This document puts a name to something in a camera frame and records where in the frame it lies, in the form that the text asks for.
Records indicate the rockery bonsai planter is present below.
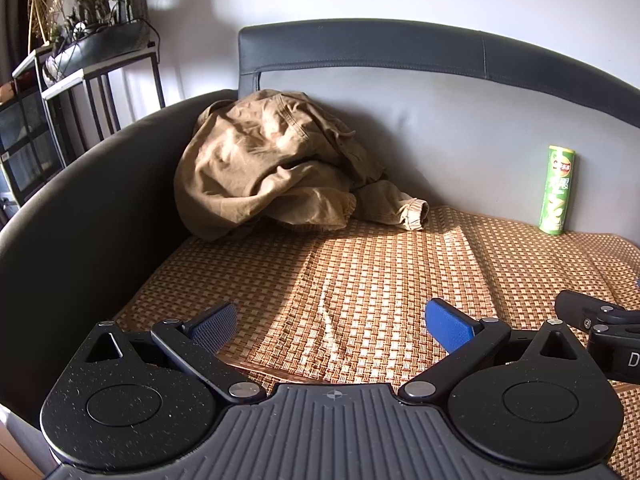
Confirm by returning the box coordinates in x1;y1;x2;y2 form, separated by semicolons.
42;0;155;86

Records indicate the black glass-door cabinet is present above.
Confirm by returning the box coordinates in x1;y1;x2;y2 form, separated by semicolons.
0;80;66;208

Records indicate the black metal side table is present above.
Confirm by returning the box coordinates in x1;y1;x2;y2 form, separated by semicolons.
12;42;167;168

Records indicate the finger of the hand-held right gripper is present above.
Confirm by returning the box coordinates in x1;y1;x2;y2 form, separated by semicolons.
556;290;640;332

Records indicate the grey sofa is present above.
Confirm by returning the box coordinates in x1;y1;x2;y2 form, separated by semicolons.
0;19;640;431

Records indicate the green chips can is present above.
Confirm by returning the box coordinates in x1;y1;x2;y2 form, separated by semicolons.
539;145;577;236

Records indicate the tan corduroy jacket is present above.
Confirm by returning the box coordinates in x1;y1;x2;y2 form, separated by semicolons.
174;89;431;242

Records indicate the brown woven mat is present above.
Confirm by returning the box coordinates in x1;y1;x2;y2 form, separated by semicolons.
112;205;640;480

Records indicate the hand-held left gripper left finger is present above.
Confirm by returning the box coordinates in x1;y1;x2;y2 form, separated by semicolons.
75;301;267;404

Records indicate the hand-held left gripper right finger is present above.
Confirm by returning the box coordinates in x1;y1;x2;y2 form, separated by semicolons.
398;298;596;403

